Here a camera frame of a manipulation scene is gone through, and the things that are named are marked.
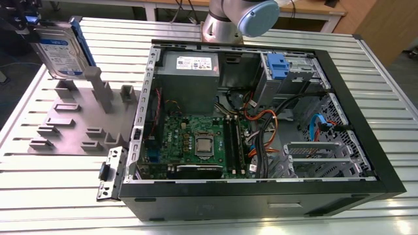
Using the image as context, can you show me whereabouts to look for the hard disk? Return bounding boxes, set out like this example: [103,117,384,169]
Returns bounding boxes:
[26,16,98,80]

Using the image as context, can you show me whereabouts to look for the grey parts rack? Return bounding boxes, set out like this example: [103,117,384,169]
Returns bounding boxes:
[28,67,143,156]

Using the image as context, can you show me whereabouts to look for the black case fan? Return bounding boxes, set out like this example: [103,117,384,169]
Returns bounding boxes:
[143,80,165,145]

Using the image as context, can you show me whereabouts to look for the grey power supply unit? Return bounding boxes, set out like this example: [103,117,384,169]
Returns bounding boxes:
[153,50,222,117]

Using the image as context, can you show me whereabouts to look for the green motherboard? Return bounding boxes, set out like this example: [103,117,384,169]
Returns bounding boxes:
[137,114,259,181]

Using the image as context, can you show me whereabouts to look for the silver CPU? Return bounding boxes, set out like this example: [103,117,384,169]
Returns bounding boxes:
[195,138,215,155]

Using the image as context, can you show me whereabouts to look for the blue plastic drive latch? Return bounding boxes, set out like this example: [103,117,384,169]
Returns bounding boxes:
[266,53,292,80]

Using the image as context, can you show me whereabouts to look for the black RAM slot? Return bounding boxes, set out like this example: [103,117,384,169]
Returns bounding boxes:
[235,116,247,173]
[225,116,237,173]

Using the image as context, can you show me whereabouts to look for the black graphics card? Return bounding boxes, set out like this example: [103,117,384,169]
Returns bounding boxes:
[166,163,225,181]

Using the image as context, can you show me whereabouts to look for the silver drive cage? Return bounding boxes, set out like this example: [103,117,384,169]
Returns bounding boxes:
[254,51,328,108]

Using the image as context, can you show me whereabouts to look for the black PC case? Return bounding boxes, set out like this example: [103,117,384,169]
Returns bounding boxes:
[118,38,408,222]

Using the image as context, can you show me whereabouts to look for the brown wooden cabinet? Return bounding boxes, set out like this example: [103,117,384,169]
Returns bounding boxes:
[333,0,418,67]

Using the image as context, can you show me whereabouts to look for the red black twisted wire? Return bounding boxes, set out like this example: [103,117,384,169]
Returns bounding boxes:
[154,87,163,124]

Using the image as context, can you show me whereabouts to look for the silver hinged case bracket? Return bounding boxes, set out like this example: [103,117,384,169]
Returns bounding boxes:
[97,146,129,202]

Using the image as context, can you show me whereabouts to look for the orange yellow power wires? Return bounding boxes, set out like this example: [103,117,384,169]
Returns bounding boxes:
[243,92,282,159]

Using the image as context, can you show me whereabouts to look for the wooden desk white frame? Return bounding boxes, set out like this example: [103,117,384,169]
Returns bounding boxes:
[130,0,348,34]

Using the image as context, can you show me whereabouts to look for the black cable bundle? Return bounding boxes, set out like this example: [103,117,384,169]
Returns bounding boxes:
[254,92,328,179]

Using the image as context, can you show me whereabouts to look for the blue SATA wire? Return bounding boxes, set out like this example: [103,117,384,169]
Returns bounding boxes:
[309,114,330,143]

